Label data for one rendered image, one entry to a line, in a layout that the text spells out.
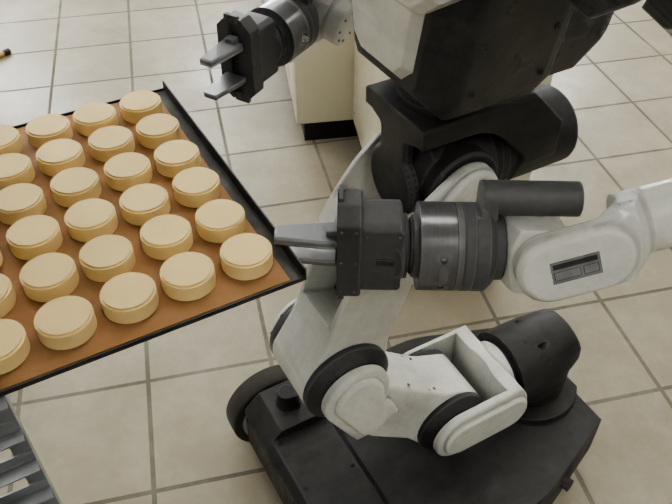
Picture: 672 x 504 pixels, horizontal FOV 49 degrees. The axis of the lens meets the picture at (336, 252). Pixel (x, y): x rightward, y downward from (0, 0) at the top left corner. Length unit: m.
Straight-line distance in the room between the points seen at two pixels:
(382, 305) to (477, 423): 0.41
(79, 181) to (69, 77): 2.30
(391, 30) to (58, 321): 0.45
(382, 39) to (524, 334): 0.80
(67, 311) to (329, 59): 1.82
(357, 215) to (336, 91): 1.79
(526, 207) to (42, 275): 0.45
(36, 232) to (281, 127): 1.94
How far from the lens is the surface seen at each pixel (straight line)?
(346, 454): 1.48
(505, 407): 1.42
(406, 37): 0.80
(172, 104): 0.97
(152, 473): 1.72
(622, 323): 2.08
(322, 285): 1.11
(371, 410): 1.14
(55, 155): 0.88
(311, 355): 1.08
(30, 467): 1.41
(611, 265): 0.72
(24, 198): 0.82
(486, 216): 0.71
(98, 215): 0.78
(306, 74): 2.41
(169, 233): 0.74
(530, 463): 1.54
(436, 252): 0.69
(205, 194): 0.78
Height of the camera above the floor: 1.44
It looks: 43 degrees down
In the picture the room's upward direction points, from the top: straight up
